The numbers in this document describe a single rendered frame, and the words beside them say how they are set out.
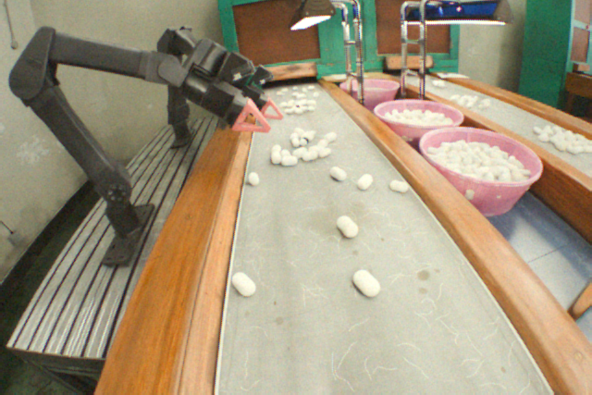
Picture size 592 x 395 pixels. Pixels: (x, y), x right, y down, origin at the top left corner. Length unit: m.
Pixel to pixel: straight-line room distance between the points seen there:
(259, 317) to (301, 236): 0.13
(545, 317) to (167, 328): 0.38
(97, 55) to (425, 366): 0.62
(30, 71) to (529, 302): 0.73
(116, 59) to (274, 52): 1.03
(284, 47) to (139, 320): 1.33
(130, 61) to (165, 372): 0.46
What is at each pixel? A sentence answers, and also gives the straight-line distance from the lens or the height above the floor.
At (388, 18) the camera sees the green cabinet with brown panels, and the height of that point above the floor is 1.07.
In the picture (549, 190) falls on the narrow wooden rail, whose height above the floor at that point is 0.71.
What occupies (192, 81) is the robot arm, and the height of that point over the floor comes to 0.94.
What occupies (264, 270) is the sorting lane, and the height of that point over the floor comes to 0.74.
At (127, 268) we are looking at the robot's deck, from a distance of 0.56.
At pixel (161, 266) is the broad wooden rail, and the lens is 0.36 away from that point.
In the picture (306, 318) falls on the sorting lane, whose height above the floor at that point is 0.74.
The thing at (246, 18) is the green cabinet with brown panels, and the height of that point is 1.13.
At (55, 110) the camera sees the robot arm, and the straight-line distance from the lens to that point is 0.54.
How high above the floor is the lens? 0.99
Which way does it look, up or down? 29 degrees down
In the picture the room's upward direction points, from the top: 7 degrees counter-clockwise
